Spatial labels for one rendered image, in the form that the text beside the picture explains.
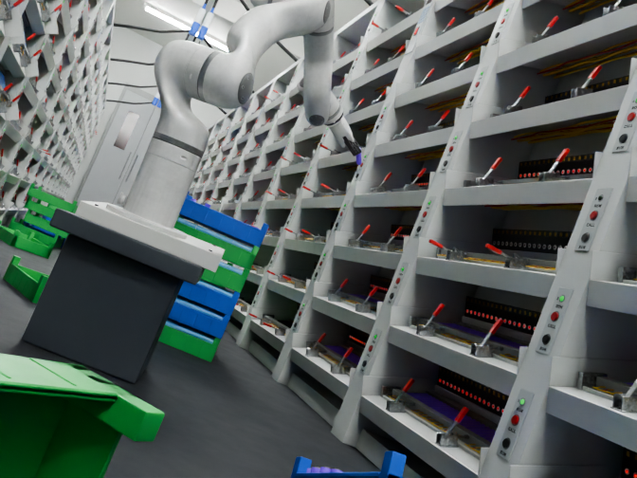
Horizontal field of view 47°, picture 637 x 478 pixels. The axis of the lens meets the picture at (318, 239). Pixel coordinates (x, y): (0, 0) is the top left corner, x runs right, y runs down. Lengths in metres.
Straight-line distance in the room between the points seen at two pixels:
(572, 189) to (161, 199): 0.86
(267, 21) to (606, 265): 0.98
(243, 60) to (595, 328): 0.92
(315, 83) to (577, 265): 1.12
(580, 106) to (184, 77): 0.85
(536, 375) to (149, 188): 0.89
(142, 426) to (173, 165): 1.21
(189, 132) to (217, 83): 0.12
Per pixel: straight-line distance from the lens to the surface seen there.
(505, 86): 2.09
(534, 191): 1.61
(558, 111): 1.69
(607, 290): 1.30
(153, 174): 1.65
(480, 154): 2.03
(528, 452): 1.33
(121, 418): 0.48
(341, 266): 2.61
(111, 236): 1.56
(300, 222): 3.28
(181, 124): 1.66
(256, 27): 1.81
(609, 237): 1.36
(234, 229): 2.39
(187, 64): 1.69
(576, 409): 1.26
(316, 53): 2.21
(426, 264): 1.89
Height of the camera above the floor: 0.30
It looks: 5 degrees up
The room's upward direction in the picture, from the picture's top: 23 degrees clockwise
